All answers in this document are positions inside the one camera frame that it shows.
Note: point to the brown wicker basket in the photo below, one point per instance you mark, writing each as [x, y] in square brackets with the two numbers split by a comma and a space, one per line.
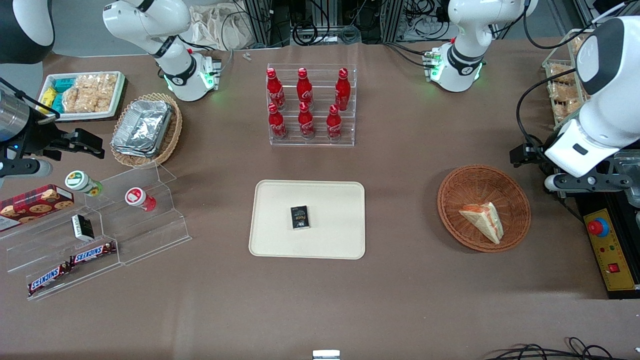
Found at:
[460, 190]

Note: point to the snickers bar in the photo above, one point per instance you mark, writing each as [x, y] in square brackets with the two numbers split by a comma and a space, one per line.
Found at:
[92, 254]
[47, 277]

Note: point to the red lid cup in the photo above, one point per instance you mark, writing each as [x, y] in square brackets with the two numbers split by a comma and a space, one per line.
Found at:
[137, 197]

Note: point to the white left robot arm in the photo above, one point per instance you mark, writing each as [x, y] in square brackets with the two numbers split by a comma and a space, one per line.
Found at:
[465, 30]

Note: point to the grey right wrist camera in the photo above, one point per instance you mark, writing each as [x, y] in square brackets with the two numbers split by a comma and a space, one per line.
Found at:
[25, 168]

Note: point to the rice cracker snack bag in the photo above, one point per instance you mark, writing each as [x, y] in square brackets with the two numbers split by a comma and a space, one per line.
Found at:
[106, 90]
[79, 95]

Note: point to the triangle sandwich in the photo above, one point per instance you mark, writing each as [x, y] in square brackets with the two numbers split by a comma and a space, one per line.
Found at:
[485, 220]

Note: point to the clear acrylic bottle rack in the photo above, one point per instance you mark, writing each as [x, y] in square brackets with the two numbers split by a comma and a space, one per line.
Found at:
[320, 142]

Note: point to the small black packet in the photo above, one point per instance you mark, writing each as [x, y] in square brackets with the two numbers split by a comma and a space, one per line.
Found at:
[300, 218]

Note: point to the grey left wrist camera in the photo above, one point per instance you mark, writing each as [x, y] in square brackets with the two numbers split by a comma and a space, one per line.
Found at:
[575, 182]

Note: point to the red cookie box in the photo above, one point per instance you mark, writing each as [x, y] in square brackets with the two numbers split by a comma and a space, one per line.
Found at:
[35, 205]

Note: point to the clear acrylic step stand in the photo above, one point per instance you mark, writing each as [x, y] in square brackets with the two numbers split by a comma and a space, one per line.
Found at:
[145, 235]

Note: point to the white snack tray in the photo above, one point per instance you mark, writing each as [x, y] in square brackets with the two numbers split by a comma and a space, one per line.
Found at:
[120, 95]

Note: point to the green lid cup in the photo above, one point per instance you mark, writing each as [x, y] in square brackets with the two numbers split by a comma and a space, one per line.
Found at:
[80, 181]

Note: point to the beige cloth bag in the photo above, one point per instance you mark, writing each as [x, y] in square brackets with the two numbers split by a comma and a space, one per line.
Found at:
[220, 27]

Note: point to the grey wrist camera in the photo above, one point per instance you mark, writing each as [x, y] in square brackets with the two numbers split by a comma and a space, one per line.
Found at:
[25, 168]
[575, 182]

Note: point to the small black white box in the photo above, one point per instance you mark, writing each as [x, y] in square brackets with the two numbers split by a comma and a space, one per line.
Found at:
[82, 227]

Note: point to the beige plastic tray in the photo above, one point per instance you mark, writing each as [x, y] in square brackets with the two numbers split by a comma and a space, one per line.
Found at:
[330, 200]

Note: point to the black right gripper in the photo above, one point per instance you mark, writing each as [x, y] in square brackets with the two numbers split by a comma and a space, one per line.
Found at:
[36, 136]

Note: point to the red cola bottle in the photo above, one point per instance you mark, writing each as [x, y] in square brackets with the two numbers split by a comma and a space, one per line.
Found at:
[304, 90]
[343, 92]
[275, 92]
[277, 125]
[306, 124]
[334, 125]

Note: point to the teal snack packet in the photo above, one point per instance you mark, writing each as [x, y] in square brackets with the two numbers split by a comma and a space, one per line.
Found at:
[63, 84]
[57, 103]

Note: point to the yellow snack packet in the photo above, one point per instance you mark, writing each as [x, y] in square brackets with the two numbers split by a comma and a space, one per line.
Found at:
[48, 96]

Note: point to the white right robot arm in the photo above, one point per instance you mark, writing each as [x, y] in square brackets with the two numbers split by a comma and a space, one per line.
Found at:
[150, 25]

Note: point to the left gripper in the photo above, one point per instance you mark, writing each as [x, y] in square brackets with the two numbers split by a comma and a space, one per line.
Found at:
[523, 154]

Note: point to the yellow emergency stop box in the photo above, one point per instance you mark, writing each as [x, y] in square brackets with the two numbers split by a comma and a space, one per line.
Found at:
[612, 250]

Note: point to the stack of foil trays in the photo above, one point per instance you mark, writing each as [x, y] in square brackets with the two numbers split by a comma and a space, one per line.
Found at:
[142, 127]

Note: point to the light woven basket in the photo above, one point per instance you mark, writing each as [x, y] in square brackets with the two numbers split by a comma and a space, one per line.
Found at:
[172, 135]

